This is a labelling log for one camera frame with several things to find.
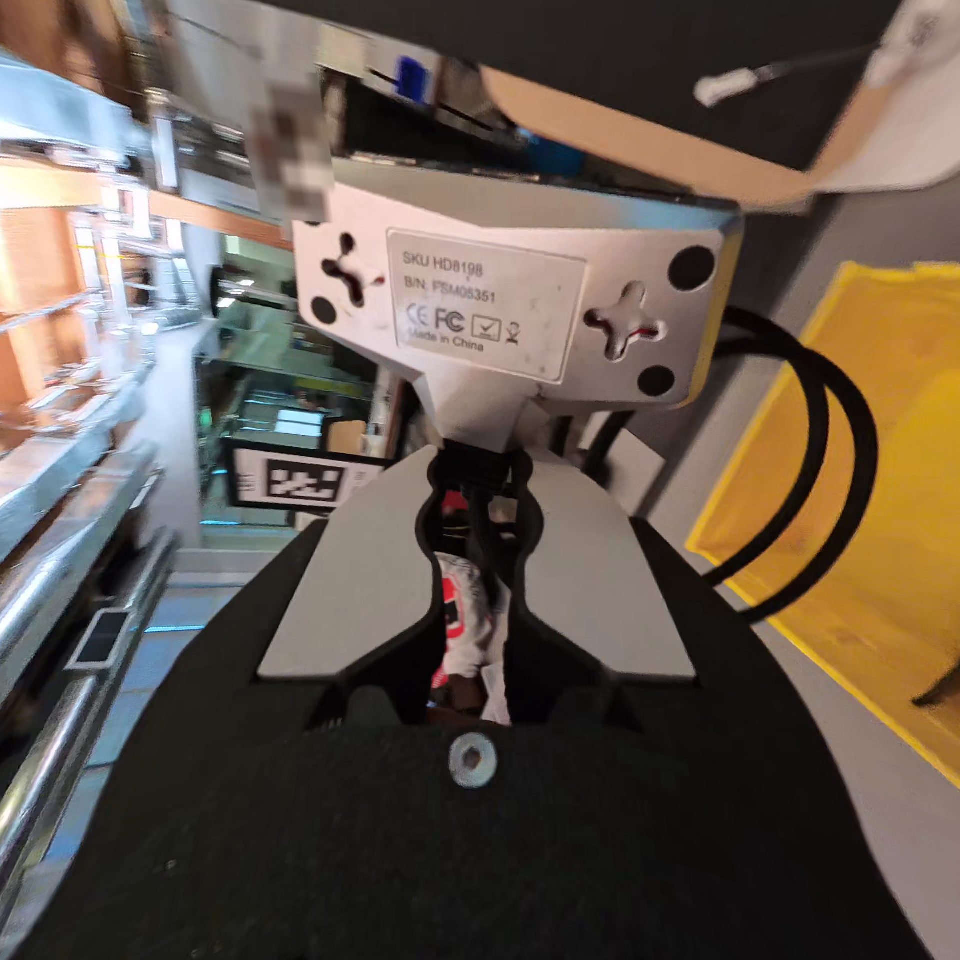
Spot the black braided blue-plug cable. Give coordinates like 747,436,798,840
581,306,880,625

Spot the silver switch box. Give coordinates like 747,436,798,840
292,161,744,453

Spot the grey desk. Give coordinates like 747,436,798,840
645,195,960,960

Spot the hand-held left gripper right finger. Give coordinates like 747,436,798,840
508,448,698,724

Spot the black-white tag sign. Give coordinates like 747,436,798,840
228,441,385,513

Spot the yellow storage bin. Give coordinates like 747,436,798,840
686,261,960,789

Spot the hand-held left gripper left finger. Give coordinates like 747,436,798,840
255,444,447,726

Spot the black divider of yellow bin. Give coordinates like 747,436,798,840
911,651,960,708

